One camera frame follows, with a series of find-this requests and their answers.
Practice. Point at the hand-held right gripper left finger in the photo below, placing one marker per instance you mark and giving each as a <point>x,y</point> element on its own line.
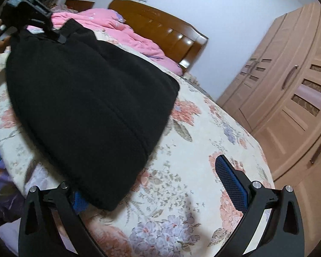
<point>79,203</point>

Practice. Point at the blue purple printed blanket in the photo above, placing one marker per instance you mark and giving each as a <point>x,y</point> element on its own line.
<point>2,192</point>

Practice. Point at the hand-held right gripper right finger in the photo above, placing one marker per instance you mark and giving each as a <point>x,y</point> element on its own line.
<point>231,184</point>

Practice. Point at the pink quilt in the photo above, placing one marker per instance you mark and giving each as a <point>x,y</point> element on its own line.
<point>139,40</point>

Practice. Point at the light wooden wardrobe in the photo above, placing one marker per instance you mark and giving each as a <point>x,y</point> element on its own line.
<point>283,112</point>

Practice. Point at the dark brown wooden nightstand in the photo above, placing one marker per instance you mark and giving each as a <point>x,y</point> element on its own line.
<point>80,5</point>

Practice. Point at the black pants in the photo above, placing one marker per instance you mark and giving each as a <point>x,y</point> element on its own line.
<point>83,99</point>

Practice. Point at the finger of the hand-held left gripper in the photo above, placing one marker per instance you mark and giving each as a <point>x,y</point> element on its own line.
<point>58,34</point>

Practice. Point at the wooden headboard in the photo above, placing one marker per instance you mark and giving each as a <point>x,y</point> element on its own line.
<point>163,29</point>

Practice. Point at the floral bedspread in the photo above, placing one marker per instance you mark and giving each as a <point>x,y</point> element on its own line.
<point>176,179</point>

